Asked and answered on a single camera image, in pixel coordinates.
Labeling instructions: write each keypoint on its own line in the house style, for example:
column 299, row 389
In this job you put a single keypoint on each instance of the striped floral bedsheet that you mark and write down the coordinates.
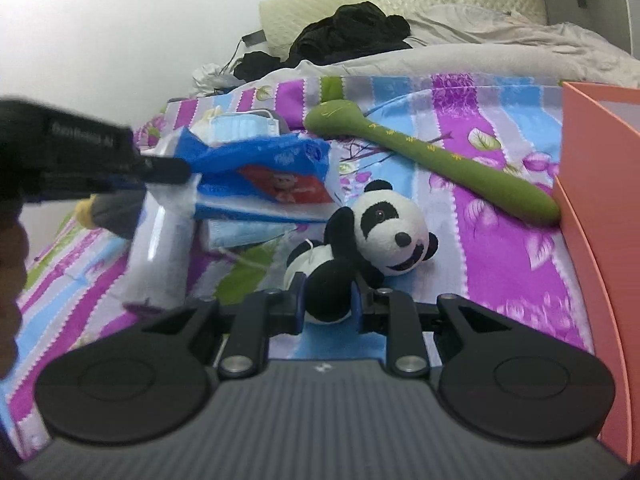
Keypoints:
column 500, row 240

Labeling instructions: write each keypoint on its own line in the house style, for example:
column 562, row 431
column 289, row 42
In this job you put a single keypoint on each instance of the grey yellow soft toy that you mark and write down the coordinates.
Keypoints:
column 112, row 217

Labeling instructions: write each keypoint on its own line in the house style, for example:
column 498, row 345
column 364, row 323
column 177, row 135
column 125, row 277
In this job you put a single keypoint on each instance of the orange cardboard box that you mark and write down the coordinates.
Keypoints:
column 610, row 210

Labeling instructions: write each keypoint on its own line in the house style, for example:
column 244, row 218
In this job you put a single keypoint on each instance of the grey power adapter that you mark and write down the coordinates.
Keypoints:
column 253, row 37

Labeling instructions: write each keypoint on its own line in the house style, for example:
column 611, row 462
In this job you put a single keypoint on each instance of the small black garment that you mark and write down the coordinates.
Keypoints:
column 257, row 66

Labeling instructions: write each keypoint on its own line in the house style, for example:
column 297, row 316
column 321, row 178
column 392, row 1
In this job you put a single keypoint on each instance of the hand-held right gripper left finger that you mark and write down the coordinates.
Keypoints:
column 296, row 305

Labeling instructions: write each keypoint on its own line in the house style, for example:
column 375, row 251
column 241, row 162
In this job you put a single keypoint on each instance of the green plush stick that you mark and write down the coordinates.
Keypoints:
column 450, row 170

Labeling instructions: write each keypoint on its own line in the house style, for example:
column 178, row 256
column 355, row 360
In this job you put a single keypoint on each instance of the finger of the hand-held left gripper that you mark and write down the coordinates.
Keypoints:
column 120, row 186
column 165, row 171

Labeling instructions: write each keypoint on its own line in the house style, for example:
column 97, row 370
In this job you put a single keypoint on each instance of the large black garment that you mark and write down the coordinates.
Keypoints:
column 350, row 32

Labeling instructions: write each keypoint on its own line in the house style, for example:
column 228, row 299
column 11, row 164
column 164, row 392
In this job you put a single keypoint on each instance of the panda plush toy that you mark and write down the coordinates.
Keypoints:
column 380, row 230

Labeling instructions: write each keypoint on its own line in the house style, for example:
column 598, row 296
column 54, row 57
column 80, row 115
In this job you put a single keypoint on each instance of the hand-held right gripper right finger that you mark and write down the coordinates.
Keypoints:
column 359, row 310

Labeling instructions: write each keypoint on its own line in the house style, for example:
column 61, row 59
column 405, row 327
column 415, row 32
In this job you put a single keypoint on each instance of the white crumpled cloth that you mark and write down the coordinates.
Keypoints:
column 212, row 80

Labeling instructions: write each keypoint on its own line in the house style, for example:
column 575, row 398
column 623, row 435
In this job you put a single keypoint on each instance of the grey duvet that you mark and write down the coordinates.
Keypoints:
column 475, row 50

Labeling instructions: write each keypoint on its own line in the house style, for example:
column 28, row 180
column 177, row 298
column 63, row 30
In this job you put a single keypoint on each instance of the white cylinder with purple end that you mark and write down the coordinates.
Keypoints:
column 160, row 255

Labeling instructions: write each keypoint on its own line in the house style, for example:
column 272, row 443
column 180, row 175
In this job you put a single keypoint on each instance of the blue face mask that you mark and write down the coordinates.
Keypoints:
column 250, row 232
column 240, row 125

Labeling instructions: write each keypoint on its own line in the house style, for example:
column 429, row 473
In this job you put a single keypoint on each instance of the blue red tissue packet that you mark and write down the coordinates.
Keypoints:
column 270, row 175

